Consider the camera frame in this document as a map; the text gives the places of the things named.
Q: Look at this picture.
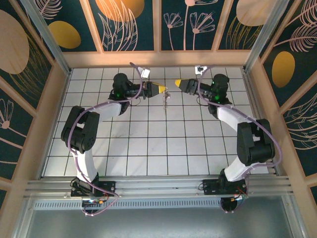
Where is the grey metal sheet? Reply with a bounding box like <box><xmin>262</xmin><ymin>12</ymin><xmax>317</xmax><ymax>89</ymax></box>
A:
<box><xmin>13</xmin><ymin>195</ymin><xmax>307</xmax><ymax>238</ymax></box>

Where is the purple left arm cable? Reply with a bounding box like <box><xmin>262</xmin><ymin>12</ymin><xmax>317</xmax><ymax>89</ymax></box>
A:
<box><xmin>68</xmin><ymin>61</ymin><xmax>147</xmax><ymax>216</ymax></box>

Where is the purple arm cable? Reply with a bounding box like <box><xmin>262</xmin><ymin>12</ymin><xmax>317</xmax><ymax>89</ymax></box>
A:
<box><xmin>68</xmin><ymin>61</ymin><xmax>147</xmax><ymax>216</ymax></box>
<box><xmin>197</xmin><ymin>65</ymin><xmax>283</xmax><ymax>216</ymax></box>

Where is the aluminium table side rail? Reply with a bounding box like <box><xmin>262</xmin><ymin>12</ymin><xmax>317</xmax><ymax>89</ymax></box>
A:
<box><xmin>241</xmin><ymin>68</ymin><xmax>284</xmax><ymax>178</ymax></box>

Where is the wall panel with flowers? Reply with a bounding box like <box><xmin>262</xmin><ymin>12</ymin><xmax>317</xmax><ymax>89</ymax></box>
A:
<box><xmin>0</xmin><ymin>86</ymin><xmax>35</xmax><ymax>180</ymax></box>
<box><xmin>160</xmin><ymin>0</ymin><xmax>225</xmax><ymax>52</ymax></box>

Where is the aluminium corner post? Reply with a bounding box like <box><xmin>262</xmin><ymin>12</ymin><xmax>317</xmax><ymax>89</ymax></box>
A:
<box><xmin>19</xmin><ymin>0</ymin><xmax>72</xmax><ymax>76</ymax></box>
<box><xmin>244</xmin><ymin>0</ymin><xmax>290</xmax><ymax>72</ymax></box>

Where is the wall panel with orange circle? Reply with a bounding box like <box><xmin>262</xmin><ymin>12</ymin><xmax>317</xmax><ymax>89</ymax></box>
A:
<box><xmin>88</xmin><ymin>0</ymin><xmax>156</xmax><ymax>53</ymax></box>

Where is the wall panel with pale circle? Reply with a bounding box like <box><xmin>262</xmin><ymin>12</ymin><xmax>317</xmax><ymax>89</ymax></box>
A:
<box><xmin>0</xmin><ymin>0</ymin><xmax>55</xmax><ymax>110</ymax></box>
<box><xmin>217</xmin><ymin>0</ymin><xmax>272</xmax><ymax>51</ymax></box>

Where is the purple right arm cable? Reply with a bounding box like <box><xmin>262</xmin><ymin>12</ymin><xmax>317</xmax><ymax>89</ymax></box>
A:
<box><xmin>197</xmin><ymin>65</ymin><xmax>283</xmax><ymax>216</ymax></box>

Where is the wall panel with feather leaves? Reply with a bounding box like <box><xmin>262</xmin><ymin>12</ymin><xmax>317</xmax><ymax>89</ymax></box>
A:
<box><xmin>281</xmin><ymin>93</ymin><xmax>317</xmax><ymax>178</ymax></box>

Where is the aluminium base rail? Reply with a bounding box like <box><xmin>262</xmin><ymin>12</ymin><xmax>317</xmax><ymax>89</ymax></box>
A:
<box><xmin>23</xmin><ymin>175</ymin><xmax>297</xmax><ymax>199</ymax></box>

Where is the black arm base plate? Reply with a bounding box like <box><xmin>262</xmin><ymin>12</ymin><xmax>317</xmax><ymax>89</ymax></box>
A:
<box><xmin>202</xmin><ymin>178</ymin><xmax>248</xmax><ymax>197</ymax></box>
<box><xmin>70</xmin><ymin>179</ymin><xmax>117</xmax><ymax>198</ymax></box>

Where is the slotted grey cable tray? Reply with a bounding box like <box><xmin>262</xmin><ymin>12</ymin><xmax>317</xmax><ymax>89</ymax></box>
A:
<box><xmin>32</xmin><ymin>199</ymin><xmax>292</xmax><ymax>211</ymax></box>

